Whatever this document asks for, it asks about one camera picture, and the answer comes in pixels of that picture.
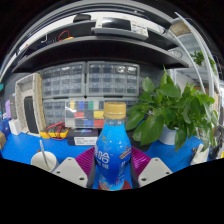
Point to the blue cardboard box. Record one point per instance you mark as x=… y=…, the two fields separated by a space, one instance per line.
x=5 y=127

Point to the white oscilloscope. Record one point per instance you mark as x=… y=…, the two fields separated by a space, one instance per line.
x=116 y=28

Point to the white shelf unit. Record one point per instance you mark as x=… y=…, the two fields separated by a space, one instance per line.
x=203 y=50

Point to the white cardboard box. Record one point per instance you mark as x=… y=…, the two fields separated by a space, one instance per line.
x=15 y=126

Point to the black box with white label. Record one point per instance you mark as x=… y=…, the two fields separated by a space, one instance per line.
x=81 y=137

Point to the small white object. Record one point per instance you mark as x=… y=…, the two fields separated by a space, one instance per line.
x=200 y=155

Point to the clear organizer with coloured parts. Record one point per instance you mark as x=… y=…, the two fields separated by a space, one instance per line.
x=85 y=113

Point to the dark grey wall shelf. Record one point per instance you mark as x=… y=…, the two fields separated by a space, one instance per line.
x=100 y=50

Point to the white stirrer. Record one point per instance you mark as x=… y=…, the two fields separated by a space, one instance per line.
x=43 y=151

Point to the white perforated basket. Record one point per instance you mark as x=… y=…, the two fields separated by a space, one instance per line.
x=23 y=85

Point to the black rectangular speaker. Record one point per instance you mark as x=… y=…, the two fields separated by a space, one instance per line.
x=31 y=115

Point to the green potted plant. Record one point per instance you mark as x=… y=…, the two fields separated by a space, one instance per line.
x=166 y=106

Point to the dark grey upright box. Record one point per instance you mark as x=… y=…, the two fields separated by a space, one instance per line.
x=13 y=106

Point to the black mounted device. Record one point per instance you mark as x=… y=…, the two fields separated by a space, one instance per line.
x=82 y=17

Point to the yellow meter with red leads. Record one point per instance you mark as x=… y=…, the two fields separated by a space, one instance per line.
x=66 y=38

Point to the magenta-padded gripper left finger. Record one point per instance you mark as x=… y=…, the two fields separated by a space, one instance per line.
x=70 y=170

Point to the blue drink bottle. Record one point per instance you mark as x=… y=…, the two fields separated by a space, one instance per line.
x=112 y=156

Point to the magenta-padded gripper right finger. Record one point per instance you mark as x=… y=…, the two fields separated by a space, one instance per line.
x=155 y=170

